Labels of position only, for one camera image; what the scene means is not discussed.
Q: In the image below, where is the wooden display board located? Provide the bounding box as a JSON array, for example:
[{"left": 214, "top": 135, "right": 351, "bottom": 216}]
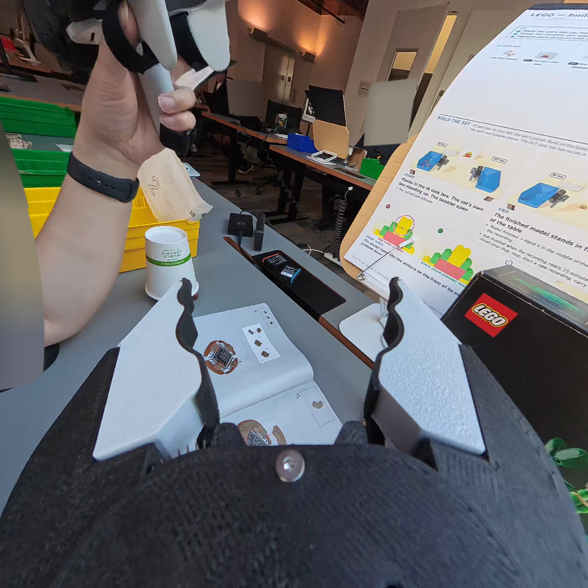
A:
[
  {"left": 312, "top": 119, "right": 350, "bottom": 160},
  {"left": 339, "top": 135, "right": 416, "bottom": 295}
]

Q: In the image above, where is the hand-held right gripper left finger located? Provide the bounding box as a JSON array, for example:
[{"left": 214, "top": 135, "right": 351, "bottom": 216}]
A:
[{"left": 92, "top": 277, "right": 221, "bottom": 461}]

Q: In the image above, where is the yellow plastic bin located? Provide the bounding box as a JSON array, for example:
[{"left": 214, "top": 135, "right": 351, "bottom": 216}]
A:
[{"left": 24, "top": 186, "right": 200, "bottom": 275}]

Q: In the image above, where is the white tablet stand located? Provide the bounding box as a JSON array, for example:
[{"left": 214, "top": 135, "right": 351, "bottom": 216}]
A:
[{"left": 339, "top": 276, "right": 393, "bottom": 351}]

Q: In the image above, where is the printed instruction sheet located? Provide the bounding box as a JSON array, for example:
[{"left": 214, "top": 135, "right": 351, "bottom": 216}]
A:
[{"left": 344, "top": 4, "right": 588, "bottom": 318}]

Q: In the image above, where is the instruction booklet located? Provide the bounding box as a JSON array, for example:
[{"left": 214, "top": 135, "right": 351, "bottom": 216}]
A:
[{"left": 117, "top": 302, "right": 344, "bottom": 447}]

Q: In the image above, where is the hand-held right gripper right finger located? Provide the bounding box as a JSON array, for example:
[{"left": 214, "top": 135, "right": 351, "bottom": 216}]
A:
[{"left": 364, "top": 277, "right": 487, "bottom": 456}]

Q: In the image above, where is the black tray with small devices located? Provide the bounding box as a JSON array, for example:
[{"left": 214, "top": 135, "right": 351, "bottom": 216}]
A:
[{"left": 250, "top": 249, "right": 346, "bottom": 319}]

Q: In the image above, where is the black display board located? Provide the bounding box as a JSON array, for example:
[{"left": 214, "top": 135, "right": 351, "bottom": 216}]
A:
[{"left": 305, "top": 85, "right": 346, "bottom": 128}]

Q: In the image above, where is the grey top desk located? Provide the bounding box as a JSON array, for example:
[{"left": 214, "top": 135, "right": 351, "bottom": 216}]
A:
[{"left": 0, "top": 73, "right": 83, "bottom": 111}]

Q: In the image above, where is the black computer monitor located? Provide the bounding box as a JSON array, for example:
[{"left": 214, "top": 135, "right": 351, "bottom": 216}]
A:
[{"left": 265, "top": 100, "right": 302, "bottom": 130}]

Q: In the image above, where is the wooden top desk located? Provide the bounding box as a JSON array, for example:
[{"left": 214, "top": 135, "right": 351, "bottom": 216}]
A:
[
  {"left": 201, "top": 111, "right": 288, "bottom": 184},
  {"left": 269, "top": 145, "right": 377, "bottom": 230}
]

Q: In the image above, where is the white paper cup green band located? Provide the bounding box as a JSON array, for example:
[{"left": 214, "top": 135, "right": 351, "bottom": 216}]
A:
[{"left": 145, "top": 226, "right": 199, "bottom": 300}]

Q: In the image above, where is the black lego set box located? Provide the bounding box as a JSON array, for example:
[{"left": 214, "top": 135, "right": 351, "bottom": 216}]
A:
[{"left": 440, "top": 266, "right": 588, "bottom": 524}]

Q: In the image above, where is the person's left hand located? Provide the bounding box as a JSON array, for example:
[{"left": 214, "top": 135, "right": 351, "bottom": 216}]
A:
[{"left": 73, "top": 0, "right": 198, "bottom": 168}]

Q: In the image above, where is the black wrist band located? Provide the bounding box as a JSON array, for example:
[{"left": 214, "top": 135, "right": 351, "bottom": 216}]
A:
[{"left": 66, "top": 152, "right": 140, "bottom": 204}]

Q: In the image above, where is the numbered paper bag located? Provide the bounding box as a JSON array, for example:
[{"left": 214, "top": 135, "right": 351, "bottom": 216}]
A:
[{"left": 138, "top": 147, "right": 213, "bottom": 223}]

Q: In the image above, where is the person's left forearm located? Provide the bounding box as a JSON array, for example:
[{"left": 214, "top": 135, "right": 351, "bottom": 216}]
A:
[{"left": 34, "top": 175, "right": 141, "bottom": 346}]

